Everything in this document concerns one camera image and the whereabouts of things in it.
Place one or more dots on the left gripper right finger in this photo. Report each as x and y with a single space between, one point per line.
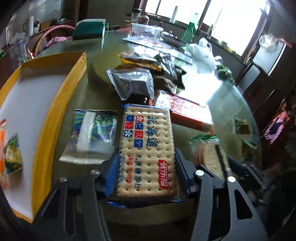
223 209

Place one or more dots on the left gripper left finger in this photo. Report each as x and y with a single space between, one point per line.
56 218

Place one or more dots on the dark green snack packet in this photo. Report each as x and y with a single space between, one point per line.
241 127

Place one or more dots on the round cracker green pack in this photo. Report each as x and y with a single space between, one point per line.
209 153

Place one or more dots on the clear green snack sachet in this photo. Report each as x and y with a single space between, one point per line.
92 137

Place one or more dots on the green pea snack packet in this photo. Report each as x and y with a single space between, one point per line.
12 155

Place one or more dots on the blue white cracker pack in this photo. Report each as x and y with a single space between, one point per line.
146 172

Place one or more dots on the red orange cracker pack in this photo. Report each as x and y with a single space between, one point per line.
185 112

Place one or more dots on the silver foil snack bag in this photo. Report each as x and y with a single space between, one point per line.
132 81

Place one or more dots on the yellow brown biscuit pack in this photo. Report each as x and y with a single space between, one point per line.
139 61

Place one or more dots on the smartphone with video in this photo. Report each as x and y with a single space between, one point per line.
277 124

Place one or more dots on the green vegetable bundle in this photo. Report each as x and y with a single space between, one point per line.
224 73

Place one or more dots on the yellow cardboard tray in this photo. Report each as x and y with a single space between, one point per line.
34 100

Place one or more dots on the white plastic bag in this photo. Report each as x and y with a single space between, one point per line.
202 51

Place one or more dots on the green plastic bottle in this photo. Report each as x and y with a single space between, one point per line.
191 29

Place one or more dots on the metal dish with food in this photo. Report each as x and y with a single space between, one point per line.
173 41

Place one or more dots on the printed paper mat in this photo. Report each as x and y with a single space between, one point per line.
159 46

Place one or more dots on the clear plastic cup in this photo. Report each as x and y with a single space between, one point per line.
18 54

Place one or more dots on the pink cloth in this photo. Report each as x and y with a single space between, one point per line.
57 39

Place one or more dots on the clear plastic food container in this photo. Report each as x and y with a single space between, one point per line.
146 30

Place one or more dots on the teal tissue box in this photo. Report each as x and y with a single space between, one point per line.
89 29

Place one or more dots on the red label bottle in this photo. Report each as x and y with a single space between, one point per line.
143 19

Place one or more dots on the white thermos bottle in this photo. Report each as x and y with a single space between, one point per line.
30 26

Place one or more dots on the glass jar dark lid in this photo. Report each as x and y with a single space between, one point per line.
135 15

